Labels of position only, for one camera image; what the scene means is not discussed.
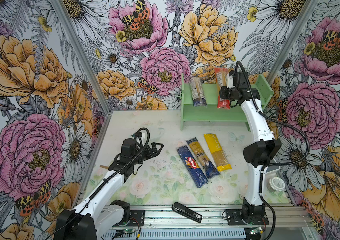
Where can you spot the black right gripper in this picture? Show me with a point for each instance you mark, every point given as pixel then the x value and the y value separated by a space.
pixel 223 94

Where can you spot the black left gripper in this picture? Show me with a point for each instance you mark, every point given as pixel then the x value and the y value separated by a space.
pixel 149 151

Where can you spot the red spaghetti bag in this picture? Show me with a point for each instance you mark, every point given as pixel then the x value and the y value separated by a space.
pixel 221 80

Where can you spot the clear spaghetti bag dark ends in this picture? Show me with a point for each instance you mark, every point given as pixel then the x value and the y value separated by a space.
pixel 197 92

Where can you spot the blue Barilla spaghetti bag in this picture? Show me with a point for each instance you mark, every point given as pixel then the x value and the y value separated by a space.
pixel 193 167

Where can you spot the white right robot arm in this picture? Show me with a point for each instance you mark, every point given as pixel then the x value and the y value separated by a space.
pixel 259 153

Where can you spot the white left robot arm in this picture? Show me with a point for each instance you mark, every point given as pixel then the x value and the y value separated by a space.
pixel 95 215

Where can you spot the green wooden shelf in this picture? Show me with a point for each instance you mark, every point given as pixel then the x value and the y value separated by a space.
pixel 211 113

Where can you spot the yellow pasta bag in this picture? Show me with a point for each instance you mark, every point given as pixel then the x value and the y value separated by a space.
pixel 217 152

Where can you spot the blue and clear spaghetti bag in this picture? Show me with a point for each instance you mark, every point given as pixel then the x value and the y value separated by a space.
pixel 210 170

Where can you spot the black handheld device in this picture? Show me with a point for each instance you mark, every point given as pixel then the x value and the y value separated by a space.
pixel 186 212

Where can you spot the white grey tissue box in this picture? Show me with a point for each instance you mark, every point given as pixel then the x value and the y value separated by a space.
pixel 272 169

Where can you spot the small white lidded jar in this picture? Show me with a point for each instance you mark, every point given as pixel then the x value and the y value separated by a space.
pixel 276 184

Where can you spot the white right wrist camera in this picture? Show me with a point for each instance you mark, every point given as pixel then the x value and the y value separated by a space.
pixel 230 81

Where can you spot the aluminium frame rail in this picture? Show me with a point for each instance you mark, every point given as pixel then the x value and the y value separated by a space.
pixel 220 222

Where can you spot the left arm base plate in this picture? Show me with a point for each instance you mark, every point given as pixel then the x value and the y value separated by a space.
pixel 135 219

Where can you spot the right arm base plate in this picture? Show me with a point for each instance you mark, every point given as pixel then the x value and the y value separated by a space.
pixel 235 217

